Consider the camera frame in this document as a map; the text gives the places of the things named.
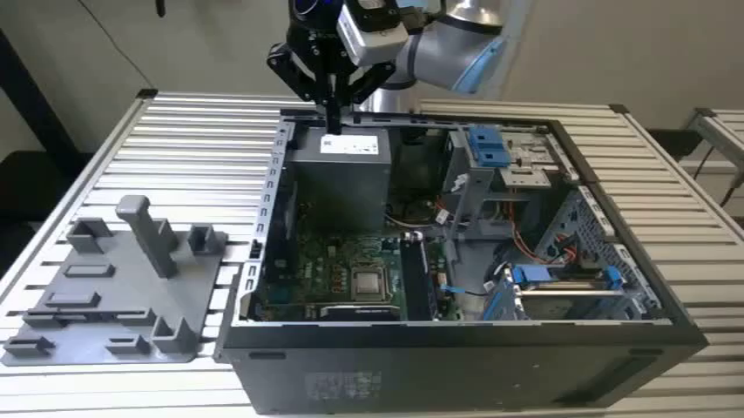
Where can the graphics card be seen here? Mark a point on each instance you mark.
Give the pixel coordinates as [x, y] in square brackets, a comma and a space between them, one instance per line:
[361, 312]

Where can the grey metal drive cage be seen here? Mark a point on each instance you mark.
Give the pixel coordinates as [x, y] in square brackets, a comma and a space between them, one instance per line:
[525, 174]

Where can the grey plastic parts rack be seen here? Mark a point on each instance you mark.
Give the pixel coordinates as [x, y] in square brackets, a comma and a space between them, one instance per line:
[134, 296]

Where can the black PC case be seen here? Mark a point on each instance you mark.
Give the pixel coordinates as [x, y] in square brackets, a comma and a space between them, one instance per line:
[407, 370]

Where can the green motherboard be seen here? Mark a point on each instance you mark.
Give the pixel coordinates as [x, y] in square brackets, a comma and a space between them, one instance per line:
[325, 265]

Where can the grey power supply unit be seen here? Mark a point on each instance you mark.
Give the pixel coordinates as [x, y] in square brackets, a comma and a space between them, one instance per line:
[344, 191]

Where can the hard disk in blue carrier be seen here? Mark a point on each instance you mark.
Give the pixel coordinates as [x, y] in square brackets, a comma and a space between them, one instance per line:
[559, 305]

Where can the black case fan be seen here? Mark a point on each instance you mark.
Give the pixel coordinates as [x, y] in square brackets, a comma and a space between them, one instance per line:
[285, 226]

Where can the metal slat side table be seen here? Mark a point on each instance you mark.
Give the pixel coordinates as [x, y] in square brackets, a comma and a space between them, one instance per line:
[718, 130]

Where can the silver CPU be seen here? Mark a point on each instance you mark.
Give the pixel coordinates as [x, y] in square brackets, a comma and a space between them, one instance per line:
[370, 283]

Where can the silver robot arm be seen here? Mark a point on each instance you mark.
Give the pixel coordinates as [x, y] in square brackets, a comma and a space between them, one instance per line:
[441, 52]

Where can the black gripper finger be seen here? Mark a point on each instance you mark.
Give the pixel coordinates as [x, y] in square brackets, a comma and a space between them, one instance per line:
[290, 69]
[372, 85]

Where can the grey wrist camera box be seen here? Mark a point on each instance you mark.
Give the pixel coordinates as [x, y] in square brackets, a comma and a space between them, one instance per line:
[372, 30]

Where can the blue plastic drive latch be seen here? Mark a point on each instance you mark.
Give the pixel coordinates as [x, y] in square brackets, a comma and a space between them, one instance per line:
[485, 146]

